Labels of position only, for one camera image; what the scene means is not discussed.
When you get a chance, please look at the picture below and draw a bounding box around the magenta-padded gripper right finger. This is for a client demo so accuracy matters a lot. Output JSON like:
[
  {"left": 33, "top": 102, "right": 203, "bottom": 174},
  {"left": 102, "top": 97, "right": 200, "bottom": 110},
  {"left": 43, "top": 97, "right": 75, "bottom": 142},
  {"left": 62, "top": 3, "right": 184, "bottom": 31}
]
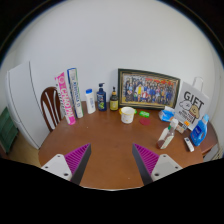
[{"left": 131, "top": 143, "right": 184, "bottom": 186}]

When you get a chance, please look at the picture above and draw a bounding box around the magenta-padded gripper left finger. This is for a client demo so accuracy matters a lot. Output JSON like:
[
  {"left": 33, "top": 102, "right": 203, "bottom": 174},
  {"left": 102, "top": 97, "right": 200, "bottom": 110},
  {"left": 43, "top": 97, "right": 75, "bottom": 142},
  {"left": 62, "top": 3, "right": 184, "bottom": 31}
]
[{"left": 40, "top": 143, "right": 92, "bottom": 186}]

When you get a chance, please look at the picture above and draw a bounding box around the clear bottle with white cap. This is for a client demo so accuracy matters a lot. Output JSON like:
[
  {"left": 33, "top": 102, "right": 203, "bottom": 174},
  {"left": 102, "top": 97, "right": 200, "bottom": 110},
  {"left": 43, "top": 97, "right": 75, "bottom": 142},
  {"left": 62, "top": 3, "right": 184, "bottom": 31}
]
[{"left": 156, "top": 118, "right": 179, "bottom": 150}]

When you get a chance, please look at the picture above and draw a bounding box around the flat round red coaster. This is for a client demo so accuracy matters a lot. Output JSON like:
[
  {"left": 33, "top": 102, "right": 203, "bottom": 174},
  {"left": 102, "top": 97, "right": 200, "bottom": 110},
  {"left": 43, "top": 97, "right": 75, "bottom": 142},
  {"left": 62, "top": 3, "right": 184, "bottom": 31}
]
[{"left": 139, "top": 117, "right": 152, "bottom": 126}]

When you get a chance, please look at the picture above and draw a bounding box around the small green pack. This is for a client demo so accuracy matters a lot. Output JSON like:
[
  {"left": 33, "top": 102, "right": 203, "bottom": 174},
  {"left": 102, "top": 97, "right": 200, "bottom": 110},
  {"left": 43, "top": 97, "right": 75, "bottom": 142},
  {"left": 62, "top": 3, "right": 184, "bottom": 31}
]
[{"left": 138, "top": 110, "right": 151, "bottom": 118}]

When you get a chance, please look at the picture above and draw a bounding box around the white remote control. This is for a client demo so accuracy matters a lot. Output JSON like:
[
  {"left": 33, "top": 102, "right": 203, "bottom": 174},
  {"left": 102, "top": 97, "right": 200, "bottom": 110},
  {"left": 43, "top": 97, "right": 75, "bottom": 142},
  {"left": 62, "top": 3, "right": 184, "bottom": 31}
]
[{"left": 183, "top": 136, "right": 195, "bottom": 153}]

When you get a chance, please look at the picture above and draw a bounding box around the small patterned box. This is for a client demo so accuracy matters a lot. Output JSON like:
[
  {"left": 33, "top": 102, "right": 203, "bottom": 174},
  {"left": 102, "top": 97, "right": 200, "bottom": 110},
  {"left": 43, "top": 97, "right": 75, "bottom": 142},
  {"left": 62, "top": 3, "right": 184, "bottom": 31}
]
[{"left": 175, "top": 123, "right": 186, "bottom": 134}]

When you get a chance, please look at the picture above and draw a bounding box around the white cup with yellow rim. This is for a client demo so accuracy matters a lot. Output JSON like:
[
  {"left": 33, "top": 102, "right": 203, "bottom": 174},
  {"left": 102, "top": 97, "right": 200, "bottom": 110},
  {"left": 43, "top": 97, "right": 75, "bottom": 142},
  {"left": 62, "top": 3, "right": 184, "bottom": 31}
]
[{"left": 118, "top": 106, "right": 137, "bottom": 125}]

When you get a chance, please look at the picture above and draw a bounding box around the blue tissue pack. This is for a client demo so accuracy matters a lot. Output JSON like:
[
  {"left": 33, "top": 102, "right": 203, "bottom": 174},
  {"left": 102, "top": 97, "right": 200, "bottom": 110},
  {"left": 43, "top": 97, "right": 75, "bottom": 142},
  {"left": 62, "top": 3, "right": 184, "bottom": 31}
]
[{"left": 158, "top": 105, "right": 176, "bottom": 123}]

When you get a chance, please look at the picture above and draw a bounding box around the puzzle cube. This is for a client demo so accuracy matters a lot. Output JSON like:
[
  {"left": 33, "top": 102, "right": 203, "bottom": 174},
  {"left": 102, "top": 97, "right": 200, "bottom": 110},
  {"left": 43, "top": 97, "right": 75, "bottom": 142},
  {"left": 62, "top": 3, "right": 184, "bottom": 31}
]
[{"left": 181, "top": 119, "right": 191, "bottom": 132}]

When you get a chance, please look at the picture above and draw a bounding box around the white bottle with blue cap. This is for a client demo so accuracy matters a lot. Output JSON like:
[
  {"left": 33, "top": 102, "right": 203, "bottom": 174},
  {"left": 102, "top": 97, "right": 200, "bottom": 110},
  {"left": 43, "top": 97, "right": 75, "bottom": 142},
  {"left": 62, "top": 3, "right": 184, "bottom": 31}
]
[{"left": 85, "top": 88, "right": 97, "bottom": 115}]

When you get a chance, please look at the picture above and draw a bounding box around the blue detergent bottle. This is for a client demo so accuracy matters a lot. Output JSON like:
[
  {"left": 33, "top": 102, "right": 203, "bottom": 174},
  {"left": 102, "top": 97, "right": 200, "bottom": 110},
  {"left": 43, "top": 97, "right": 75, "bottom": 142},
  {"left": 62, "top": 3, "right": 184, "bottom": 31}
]
[{"left": 189, "top": 114, "right": 210, "bottom": 147}]

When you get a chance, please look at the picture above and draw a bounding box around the long pink box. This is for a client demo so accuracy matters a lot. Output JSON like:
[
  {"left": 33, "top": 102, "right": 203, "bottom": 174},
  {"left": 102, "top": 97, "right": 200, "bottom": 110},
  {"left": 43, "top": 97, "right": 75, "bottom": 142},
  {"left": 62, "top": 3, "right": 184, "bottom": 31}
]
[{"left": 54, "top": 71, "right": 77, "bottom": 126}]

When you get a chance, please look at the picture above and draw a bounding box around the dark blue pump bottle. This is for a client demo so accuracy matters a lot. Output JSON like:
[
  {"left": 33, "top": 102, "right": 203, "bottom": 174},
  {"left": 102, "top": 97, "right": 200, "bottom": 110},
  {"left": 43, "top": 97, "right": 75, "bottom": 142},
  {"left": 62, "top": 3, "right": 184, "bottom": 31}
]
[{"left": 96, "top": 82, "right": 108, "bottom": 112}]

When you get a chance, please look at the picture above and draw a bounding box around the long green and white box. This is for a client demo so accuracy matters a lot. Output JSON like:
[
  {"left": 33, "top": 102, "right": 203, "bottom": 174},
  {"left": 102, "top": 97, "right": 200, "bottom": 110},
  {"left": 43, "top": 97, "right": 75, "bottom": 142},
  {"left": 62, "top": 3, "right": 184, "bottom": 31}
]
[{"left": 66, "top": 67, "right": 84, "bottom": 119}]

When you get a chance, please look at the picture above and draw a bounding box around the brown wooden chair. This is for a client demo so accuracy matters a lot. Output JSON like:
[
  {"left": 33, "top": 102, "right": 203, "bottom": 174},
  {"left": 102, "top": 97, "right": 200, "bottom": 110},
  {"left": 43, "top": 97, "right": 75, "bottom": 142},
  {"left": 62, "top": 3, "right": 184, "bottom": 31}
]
[{"left": 40, "top": 86, "right": 64, "bottom": 133}]

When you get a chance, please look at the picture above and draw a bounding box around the amber pump bottle yellow label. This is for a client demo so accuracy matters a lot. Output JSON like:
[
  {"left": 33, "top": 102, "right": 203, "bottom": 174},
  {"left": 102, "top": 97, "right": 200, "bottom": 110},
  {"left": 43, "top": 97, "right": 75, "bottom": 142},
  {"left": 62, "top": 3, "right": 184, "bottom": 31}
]
[{"left": 109, "top": 86, "right": 120, "bottom": 112}]

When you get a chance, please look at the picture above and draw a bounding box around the framed cartoon group picture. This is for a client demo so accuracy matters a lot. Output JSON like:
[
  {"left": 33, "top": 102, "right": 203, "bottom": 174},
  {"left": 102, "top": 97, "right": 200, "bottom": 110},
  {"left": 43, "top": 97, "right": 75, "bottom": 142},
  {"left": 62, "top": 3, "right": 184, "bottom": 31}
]
[{"left": 117, "top": 68, "right": 181, "bottom": 111}]

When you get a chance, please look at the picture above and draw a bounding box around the white paper gift bag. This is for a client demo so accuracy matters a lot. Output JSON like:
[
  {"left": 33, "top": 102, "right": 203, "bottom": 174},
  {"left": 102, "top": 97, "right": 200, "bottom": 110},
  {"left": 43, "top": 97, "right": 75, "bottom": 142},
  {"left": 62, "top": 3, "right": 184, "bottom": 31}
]
[{"left": 173, "top": 76, "right": 211, "bottom": 132}]

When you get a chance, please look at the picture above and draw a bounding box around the green crate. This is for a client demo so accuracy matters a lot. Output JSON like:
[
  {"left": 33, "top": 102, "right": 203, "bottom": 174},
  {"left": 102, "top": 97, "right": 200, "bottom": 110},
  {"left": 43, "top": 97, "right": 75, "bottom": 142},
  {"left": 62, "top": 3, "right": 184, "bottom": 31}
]
[{"left": 0, "top": 106, "right": 19, "bottom": 154}]

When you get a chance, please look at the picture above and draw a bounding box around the white refrigerator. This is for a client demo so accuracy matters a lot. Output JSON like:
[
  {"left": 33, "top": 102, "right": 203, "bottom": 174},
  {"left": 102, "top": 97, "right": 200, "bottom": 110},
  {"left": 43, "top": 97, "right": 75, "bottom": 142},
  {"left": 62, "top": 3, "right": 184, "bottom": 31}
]
[{"left": 4, "top": 60, "right": 51, "bottom": 150}]

